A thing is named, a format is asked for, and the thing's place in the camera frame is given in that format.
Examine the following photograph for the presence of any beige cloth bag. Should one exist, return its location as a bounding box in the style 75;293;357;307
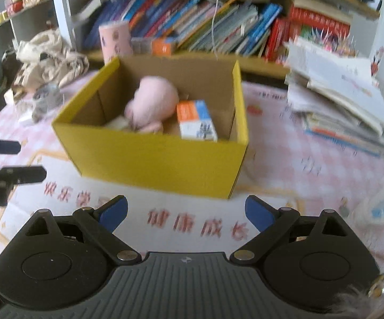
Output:
14;29;90;90

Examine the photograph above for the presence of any row of colourful books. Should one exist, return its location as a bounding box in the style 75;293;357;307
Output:
82;0;284;57

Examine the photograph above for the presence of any stack of papers and booklets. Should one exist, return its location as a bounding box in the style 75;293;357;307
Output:
283;36;384;157

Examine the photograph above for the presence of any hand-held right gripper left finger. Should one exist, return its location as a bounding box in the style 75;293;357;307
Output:
24;194;142;266

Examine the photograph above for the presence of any pink cartoon cylinder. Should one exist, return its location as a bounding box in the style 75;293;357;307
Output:
99;21;134;64

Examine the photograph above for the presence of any white hanging cable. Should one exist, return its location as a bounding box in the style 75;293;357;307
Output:
211;0;223;61

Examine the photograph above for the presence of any white orange toothpaste box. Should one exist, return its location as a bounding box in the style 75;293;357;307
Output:
176;100;218;142

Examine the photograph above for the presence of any small orange white box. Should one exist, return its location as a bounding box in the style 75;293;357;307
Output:
152;38;175;56

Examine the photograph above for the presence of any dark brown bag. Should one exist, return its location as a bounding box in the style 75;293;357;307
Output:
0;51;23;87

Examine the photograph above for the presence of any cartoon wall sticker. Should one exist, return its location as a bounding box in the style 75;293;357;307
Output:
370;47;384;77

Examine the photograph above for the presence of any pink plush toy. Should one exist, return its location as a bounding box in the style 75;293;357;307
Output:
124;76;180;134

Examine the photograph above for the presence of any clear tape roll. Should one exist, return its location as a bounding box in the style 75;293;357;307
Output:
31;85;63;122

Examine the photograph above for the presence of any yellow cardboard box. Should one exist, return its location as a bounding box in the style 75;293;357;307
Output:
52;56;250;200

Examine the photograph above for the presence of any thick red book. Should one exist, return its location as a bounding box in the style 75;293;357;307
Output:
265;5;352;64

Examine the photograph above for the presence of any white bookshelf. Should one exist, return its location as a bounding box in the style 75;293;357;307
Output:
0;0;382;81

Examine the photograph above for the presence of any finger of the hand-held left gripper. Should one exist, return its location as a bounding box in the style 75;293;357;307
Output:
0;136;21;155
0;165;48;186

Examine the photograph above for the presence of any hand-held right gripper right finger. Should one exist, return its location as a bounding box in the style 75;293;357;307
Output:
229;195;359;266

